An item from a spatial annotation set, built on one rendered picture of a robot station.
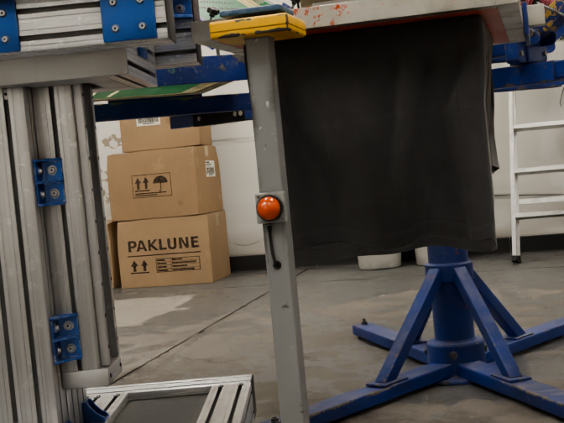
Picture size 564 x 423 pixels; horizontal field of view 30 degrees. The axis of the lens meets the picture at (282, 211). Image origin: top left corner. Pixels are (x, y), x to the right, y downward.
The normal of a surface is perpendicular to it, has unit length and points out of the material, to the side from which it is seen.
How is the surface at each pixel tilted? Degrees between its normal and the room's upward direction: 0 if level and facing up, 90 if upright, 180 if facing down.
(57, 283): 90
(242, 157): 90
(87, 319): 90
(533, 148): 90
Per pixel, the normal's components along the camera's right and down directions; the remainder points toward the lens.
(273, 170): -0.24, 0.07
